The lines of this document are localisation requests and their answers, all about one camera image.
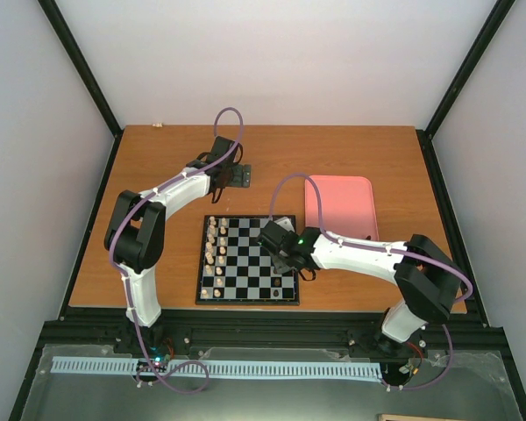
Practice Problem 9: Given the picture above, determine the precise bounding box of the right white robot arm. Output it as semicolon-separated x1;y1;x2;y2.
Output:
257;218;473;343

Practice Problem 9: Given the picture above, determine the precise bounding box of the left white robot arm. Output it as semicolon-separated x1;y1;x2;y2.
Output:
104;136;243;353

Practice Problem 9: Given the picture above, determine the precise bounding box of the pink plastic tray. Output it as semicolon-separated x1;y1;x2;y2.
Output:
310;175;379;241

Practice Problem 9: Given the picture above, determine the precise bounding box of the black white chessboard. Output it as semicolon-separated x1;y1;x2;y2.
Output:
195;215;300;305

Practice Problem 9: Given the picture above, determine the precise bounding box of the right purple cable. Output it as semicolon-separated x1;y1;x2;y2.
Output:
269;174;474;392

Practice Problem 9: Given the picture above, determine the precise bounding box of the purple cable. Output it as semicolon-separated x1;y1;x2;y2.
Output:
269;174;474;392
108;106;245;398

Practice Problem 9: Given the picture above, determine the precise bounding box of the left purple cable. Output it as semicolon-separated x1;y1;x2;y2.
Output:
108;106;245;398

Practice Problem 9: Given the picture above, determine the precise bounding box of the black aluminium frame rail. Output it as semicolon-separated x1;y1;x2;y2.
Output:
39;309;505;352

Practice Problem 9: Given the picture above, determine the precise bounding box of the light blue cable duct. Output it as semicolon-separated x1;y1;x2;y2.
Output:
50;356;382;382

